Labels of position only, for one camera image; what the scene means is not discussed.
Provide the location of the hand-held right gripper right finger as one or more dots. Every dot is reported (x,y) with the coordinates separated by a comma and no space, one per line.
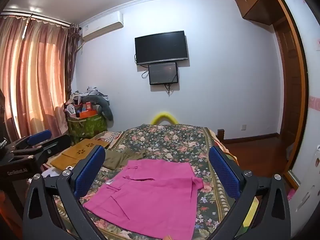
(225,173)

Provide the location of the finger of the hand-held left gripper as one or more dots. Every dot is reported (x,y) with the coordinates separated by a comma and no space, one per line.
(40,136)
(58,142)

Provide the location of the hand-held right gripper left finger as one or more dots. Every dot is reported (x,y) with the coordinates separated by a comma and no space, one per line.
(88,171)

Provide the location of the pink pants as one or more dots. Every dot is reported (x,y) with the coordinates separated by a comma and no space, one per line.
(150,195)

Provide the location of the olive green pants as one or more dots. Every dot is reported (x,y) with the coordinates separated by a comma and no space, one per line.
(117,158)

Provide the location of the colourful fleece blanket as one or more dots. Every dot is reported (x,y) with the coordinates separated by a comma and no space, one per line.
(226,150)

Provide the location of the white papers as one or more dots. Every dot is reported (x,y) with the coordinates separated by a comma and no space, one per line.
(53,172)

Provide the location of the striped pink bed sheet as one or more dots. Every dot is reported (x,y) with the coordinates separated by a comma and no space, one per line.
(110,136)

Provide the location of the pile of household clutter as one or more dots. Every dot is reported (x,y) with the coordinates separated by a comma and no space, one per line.
(82,102)

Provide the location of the yellow cloth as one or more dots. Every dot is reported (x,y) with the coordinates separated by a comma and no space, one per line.
(251,212)

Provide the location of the grey plush cloth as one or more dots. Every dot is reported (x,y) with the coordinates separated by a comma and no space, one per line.
(106,107)

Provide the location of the floral bed blanket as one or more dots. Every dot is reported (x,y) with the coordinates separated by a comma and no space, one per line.
(175,140)

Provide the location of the pink curtain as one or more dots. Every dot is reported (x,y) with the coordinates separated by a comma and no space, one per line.
(32,75)

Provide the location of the yellow foam tube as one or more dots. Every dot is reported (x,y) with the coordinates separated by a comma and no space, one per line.
(163,117)

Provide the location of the white refrigerator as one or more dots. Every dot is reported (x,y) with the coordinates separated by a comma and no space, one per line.
(307,187)

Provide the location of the wooden door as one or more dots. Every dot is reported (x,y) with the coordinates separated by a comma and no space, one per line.
(296,80)

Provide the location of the white air conditioner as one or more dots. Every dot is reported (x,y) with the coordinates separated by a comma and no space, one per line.
(102,27)

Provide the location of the wooden overhead cabinet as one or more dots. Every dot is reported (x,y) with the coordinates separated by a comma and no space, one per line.
(257,0)

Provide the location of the wooden bed post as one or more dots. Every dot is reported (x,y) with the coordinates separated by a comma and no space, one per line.
(221,135)

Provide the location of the pink wall sticker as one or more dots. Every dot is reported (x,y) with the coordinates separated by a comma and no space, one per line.
(314,102)

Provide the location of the small black wall monitor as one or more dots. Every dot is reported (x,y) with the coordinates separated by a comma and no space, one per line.
(163,73)

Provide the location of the black wall television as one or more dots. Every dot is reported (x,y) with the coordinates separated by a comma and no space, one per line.
(161,47)

